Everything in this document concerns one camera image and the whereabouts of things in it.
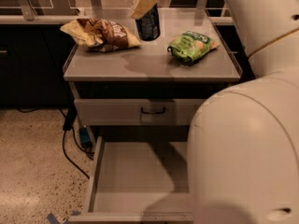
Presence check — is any blue pepsi can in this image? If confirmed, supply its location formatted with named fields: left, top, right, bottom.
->
left=135, top=6, right=160, bottom=41

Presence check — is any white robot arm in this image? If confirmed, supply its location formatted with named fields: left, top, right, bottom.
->
left=187, top=0, right=299, bottom=224

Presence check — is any grey drawer cabinet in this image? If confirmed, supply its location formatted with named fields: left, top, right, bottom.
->
left=64, top=8, right=242, bottom=142

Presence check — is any closed grey upper drawer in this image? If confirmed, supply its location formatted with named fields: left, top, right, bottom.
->
left=75, top=99, right=204, bottom=126

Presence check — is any open grey lower drawer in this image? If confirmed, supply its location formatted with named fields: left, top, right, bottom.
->
left=69, top=137, right=193, bottom=224

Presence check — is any brown chip bag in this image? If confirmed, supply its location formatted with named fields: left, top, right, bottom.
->
left=60, top=19, right=141, bottom=52

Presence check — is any green snack bag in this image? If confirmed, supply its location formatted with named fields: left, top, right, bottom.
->
left=167, top=31, right=220, bottom=63

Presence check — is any black power plug block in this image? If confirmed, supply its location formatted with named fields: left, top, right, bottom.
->
left=63, top=105, right=77, bottom=131

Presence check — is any blue power adapter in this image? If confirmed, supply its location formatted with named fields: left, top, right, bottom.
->
left=78, top=128, right=93, bottom=147

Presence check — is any blue tape on floor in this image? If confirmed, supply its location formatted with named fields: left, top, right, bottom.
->
left=46, top=211, right=80, bottom=224

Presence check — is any black drawer handle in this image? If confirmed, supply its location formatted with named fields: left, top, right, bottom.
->
left=140, top=106, right=166, bottom=115

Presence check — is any black floor cable left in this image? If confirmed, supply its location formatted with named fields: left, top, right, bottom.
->
left=15, top=106, right=95, bottom=180

